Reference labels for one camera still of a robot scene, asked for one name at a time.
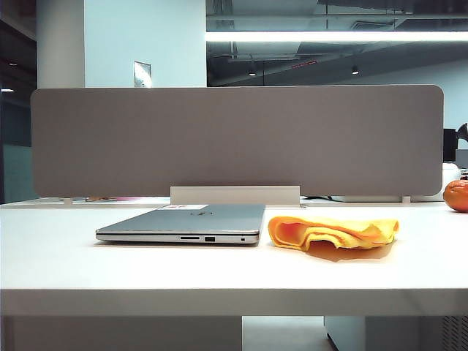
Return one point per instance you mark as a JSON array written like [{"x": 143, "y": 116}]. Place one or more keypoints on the yellow microfibre rag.
[{"x": 351, "y": 230}]

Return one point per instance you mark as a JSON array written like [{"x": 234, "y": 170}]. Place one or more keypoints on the silver closed laptop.
[{"x": 204, "y": 223}]

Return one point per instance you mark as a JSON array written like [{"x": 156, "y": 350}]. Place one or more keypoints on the grey fabric desk divider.
[{"x": 234, "y": 139}]

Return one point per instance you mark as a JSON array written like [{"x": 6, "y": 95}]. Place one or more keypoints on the white sticker with red print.
[{"x": 176, "y": 207}]

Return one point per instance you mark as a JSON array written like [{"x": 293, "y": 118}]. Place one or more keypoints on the black ceiling spotlight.
[
  {"x": 354, "y": 70},
  {"x": 252, "y": 72}
]

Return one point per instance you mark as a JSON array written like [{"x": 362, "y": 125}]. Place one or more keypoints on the small white divider clip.
[
  {"x": 67, "y": 200},
  {"x": 406, "y": 199}
]

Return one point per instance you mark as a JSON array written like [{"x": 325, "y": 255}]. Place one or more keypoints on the black background monitor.
[{"x": 455, "y": 142}]

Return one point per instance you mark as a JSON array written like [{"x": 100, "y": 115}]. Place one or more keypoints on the orange tangerine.
[{"x": 457, "y": 195}]

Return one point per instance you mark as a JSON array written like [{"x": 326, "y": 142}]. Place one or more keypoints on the framed wall notice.
[{"x": 142, "y": 74}]

